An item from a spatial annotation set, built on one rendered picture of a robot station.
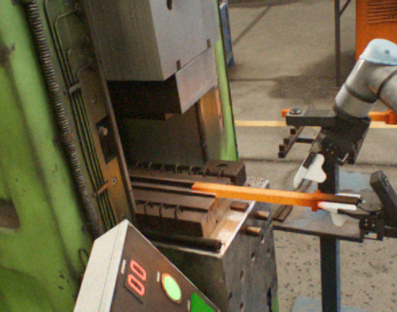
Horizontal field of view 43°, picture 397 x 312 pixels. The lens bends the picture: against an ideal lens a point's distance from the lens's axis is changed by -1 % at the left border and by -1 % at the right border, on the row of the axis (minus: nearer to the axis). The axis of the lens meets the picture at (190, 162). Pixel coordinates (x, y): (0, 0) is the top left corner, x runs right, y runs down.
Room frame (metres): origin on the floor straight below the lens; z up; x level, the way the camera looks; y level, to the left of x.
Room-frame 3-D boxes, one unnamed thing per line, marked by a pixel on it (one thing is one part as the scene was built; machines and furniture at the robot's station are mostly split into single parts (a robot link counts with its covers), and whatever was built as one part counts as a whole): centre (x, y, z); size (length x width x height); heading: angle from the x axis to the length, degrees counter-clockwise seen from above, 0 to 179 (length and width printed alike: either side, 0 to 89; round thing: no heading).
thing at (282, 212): (1.60, -0.43, 0.71); 0.60 x 0.04 x 0.01; 143
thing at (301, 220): (1.45, -0.45, 0.70); 0.40 x 0.30 x 0.02; 149
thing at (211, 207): (1.22, 0.13, 0.96); 0.42 x 0.20 x 0.09; 60
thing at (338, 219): (0.96, -0.32, 0.98); 0.09 x 0.03 x 0.06; 63
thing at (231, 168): (1.30, -0.09, 0.95); 0.12 x 0.08 x 0.06; 60
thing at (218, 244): (1.09, 0.13, 0.93); 0.40 x 0.03 x 0.03; 60
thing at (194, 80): (1.22, 0.13, 1.32); 0.42 x 0.20 x 0.10; 60
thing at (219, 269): (1.28, 0.11, 0.69); 0.56 x 0.38 x 0.45; 60
